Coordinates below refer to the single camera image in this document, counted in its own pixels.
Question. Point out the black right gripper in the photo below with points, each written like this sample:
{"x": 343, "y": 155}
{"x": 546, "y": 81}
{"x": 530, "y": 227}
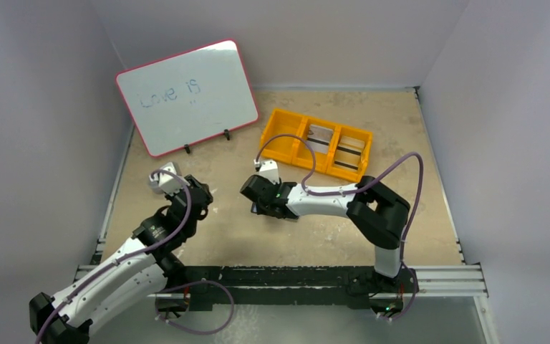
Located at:
{"x": 251, "y": 190}

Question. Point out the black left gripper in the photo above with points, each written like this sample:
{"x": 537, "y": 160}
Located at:
{"x": 201, "y": 190}

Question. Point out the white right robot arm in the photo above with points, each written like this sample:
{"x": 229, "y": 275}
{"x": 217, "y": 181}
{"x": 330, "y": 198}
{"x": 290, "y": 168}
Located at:
{"x": 377, "y": 211}

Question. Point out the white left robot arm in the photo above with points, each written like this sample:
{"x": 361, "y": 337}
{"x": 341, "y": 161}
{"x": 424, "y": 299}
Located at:
{"x": 143, "y": 265}

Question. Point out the card in middle bin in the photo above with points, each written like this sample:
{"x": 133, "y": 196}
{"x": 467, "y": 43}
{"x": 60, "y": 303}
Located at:
{"x": 319, "y": 138}

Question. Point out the card in bin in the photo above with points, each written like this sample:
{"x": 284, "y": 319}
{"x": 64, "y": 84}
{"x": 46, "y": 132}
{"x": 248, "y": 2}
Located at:
{"x": 319, "y": 138}
{"x": 348, "y": 153}

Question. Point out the card in right bin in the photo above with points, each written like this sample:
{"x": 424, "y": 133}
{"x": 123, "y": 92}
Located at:
{"x": 348, "y": 153}

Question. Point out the yellow plastic bin tray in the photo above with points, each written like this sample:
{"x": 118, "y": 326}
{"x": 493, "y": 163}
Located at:
{"x": 304, "y": 141}

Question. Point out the pink framed whiteboard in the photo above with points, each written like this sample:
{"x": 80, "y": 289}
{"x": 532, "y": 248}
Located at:
{"x": 187, "y": 98}

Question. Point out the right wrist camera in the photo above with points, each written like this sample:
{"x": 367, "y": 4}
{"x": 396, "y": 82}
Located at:
{"x": 268, "y": 169}

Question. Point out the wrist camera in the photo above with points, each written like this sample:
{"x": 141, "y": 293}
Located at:
{"x": 167, "y": 184}
{"x": 268, "y": 169}

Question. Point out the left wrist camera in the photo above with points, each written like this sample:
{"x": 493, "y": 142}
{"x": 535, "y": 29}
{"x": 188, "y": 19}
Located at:
{"x": 167, "y": 184}

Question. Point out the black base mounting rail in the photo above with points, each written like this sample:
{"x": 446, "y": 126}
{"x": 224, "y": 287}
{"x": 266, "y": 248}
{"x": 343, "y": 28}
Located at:
{"x": 204, "y": 294}

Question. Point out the aluminium frame rail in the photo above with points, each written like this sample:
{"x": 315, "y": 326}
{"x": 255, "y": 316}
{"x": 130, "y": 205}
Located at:
{"x": 434, "y": 281}

